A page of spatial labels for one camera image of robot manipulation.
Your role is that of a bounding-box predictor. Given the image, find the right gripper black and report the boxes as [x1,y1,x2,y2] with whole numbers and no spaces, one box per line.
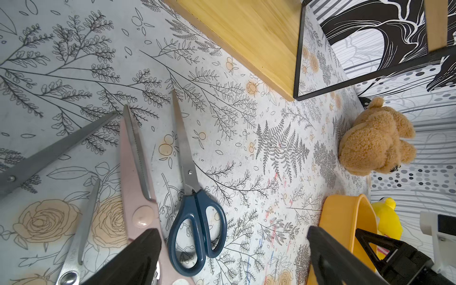
[355,229,453,285]

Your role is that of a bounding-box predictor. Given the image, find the wooden tiered shelf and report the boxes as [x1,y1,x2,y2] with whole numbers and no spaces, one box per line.
[166,1,456,100]

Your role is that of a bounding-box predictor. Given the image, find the large black scissors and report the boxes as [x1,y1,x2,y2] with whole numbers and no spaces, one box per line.
[1,112,117,199]

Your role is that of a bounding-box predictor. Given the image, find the brown teddy bear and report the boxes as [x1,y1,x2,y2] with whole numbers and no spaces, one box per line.
[338,97,417,176]

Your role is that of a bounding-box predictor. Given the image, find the blue handled scissors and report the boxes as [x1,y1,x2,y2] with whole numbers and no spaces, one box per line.
[167,91,228,277]

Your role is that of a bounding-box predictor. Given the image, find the yellow plush bear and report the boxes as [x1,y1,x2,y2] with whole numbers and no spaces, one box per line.
[372,197,403,240]

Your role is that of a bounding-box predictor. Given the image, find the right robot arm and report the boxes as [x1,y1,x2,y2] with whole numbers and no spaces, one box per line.
[355,212,456,285]

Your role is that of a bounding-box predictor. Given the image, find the pink scissors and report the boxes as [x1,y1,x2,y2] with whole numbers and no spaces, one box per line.
[120,104,194,285]

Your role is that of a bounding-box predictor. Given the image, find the yellow storage box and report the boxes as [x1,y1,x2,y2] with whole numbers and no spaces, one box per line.
[307,194,377,285]

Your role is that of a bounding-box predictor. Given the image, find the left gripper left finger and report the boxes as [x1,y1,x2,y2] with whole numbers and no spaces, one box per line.
[84,229,162,285]

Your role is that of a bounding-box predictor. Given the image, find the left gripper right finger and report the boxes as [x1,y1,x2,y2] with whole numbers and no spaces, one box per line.
[307,226,386,285]

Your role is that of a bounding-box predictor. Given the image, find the small black scissors left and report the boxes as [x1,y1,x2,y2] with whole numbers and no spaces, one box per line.
[56,179,100,285]

